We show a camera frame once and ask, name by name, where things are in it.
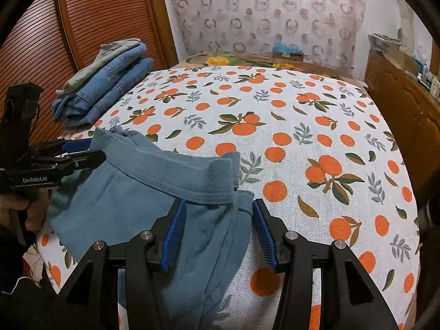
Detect folded grey pants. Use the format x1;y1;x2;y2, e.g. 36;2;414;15
55;38;141;97

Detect box with blue cloth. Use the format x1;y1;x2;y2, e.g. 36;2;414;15
273;39;305;62

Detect person's dark clothing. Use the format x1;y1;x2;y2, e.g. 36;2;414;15
0;223;69;330

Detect folded blue jeans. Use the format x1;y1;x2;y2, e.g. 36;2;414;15
70;43;149;92
51;58;156;130

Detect open cardboard box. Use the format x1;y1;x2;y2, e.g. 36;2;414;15
383;46;424;75

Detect circle-patterned curtain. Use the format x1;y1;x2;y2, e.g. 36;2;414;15
165;0;367;76

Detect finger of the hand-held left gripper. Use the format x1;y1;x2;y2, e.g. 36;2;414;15
34;149;107;172
32;138;93;156

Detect person's left hand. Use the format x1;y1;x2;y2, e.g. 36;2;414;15
0;189;53;233

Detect wooden sideboard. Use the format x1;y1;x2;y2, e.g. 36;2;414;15
364;50;440;193

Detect patterned storage basket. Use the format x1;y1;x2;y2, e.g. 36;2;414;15
368;32;403;53

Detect group of small bottles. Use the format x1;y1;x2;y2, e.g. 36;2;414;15
412;55;440;97

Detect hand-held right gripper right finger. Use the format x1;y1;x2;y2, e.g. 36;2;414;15
252;198;396;330

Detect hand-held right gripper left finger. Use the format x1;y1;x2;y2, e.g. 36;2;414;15
45;197;188;330

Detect peach floral blanket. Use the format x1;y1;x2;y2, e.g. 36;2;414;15
186;51;368;90

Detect blue-grey pants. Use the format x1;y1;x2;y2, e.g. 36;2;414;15
46;125;255;330

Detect white orange-print bedsheet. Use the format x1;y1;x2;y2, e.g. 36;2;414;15
34;65;422;330

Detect wooden louvred wardrobe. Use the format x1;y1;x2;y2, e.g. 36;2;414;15
0;0;179;138

